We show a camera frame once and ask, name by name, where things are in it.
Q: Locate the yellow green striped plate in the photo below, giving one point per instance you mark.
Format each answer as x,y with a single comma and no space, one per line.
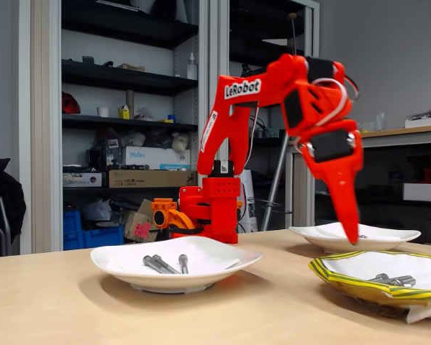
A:
344,282

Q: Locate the red black helmet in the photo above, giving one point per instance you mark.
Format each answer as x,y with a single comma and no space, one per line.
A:
71,104

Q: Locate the grey metal shelf cabinet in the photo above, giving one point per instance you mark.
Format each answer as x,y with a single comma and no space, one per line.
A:
218,36
42,143

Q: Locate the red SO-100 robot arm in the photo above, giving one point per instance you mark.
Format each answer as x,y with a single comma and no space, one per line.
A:
215,140

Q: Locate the white square ceramic plate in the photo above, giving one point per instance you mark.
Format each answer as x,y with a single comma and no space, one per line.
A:
157,284
319,240

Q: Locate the tall blue plastic crate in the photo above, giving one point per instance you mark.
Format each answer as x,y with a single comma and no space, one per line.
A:
72,230

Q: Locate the black flexible tripod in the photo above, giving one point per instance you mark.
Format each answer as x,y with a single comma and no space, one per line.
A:
245,70

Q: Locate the black jacket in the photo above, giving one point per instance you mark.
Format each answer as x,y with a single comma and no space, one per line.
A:
3,194

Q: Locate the white storage box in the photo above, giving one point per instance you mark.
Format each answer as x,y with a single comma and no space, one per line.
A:
424,193

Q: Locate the white cup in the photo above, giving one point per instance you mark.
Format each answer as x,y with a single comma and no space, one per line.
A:
103,112

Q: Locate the cardboard tube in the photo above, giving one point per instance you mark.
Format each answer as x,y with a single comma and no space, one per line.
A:
130,98

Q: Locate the clear plastic bag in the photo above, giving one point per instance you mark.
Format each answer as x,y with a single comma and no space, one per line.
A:
96,210

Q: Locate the small blue container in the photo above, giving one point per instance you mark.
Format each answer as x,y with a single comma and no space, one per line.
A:
171,118

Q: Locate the orange 3D printed part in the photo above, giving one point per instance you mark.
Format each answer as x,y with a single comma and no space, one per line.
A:
172,212

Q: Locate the metal coat stand brown knobs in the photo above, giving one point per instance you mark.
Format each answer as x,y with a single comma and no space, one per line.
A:
272,190

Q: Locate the white plush toy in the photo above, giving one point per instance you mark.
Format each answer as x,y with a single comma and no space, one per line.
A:
180,142

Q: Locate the flat white printed box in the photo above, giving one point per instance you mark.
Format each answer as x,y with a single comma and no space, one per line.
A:
82,179

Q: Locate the cardboard box pink sticker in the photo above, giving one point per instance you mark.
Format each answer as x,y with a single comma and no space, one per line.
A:
136,219

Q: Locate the white Weller box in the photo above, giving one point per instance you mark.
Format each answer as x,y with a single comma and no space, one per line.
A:
157,156

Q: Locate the small wooden piece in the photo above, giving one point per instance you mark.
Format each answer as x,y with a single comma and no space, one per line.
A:
130,67

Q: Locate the low blue plastic crate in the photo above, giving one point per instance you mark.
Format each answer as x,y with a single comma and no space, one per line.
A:
103,237

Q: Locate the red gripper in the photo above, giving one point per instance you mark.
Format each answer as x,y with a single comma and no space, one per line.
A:
331,145

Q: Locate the long brown cardboard box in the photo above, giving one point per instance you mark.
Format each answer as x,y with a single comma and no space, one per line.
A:
147,179

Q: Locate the white plastic bottle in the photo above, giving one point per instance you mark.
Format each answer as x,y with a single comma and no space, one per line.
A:
191,68

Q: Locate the small yellow carton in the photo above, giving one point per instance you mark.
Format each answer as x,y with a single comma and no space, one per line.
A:
123,113

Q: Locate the grey sideboard wooden top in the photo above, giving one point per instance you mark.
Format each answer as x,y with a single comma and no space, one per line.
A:
303,190

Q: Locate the dark green cup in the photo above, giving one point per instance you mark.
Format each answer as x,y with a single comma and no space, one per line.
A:
87,60

